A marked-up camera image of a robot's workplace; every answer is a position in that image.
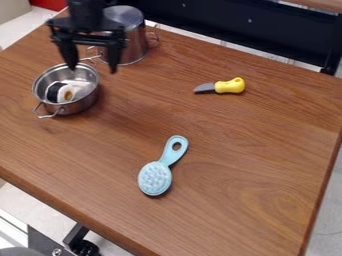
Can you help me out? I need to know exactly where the yellow toy knife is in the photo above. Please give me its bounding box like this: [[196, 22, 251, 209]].
[[192, 77, 248, 95]]

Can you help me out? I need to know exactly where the small silver pot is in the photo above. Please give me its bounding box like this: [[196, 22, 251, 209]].
[[30, 54, 102, 120]]

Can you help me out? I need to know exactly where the red box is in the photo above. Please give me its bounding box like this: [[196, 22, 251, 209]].
[[28, 0, 70, 12]]

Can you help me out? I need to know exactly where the toy sushi roll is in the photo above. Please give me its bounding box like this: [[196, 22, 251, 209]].
[[45, 79, 94, 104]]

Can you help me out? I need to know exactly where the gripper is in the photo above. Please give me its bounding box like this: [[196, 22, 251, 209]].
[[45, 12, 130, 75]]

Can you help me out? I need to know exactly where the black table frame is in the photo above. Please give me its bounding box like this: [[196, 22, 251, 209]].
[[116, 0, 342, 76]]

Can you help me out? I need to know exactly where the large upturned silver pot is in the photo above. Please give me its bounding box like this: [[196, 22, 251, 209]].
[[84, 4, 162, 67]]

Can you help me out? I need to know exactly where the light blue brush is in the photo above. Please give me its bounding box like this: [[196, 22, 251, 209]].
[[136, 134, 190, 197]]

